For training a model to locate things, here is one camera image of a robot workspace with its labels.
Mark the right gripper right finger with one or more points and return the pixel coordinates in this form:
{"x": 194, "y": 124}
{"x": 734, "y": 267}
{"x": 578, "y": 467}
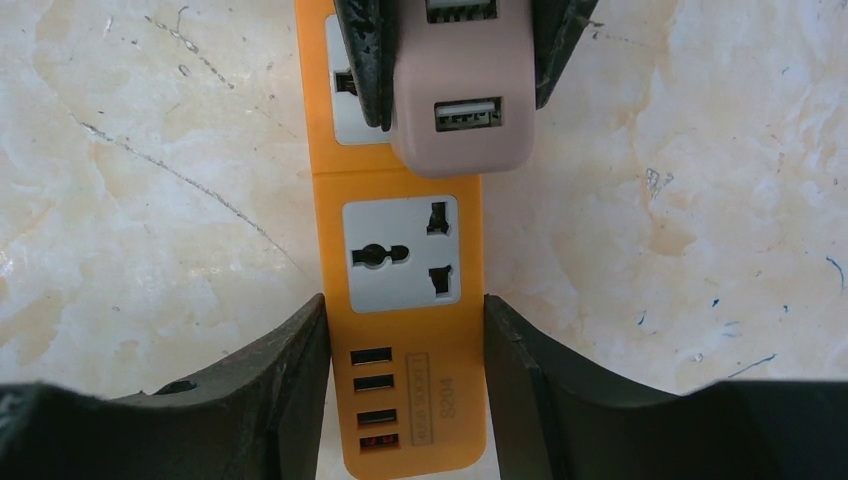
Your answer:
{"x": 559, "y": 415}

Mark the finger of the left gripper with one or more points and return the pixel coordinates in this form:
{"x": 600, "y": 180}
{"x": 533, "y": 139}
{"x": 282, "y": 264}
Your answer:
{"x": 557, "y": 28}
{"x": 370, "y": 31}

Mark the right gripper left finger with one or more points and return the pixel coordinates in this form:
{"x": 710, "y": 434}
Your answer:
{"x": 255, "y": 414}

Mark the orange power strip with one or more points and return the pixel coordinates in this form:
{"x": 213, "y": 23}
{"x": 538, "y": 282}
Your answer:
{"x": 402, "y": 268}

